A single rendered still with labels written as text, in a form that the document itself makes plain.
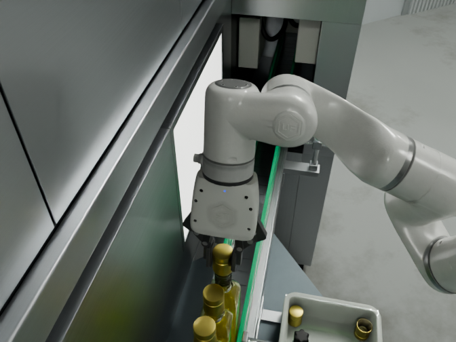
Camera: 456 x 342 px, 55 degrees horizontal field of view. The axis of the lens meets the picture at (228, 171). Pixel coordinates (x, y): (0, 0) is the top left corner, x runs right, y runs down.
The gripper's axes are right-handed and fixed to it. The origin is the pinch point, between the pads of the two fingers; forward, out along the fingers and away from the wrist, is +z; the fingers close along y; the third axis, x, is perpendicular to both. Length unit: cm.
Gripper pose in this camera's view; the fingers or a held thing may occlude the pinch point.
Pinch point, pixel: (222, 254)
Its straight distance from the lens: 73.6
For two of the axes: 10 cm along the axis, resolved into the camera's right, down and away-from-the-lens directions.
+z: -0.5, 8.9, 4.6
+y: 9.8, 1.4, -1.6
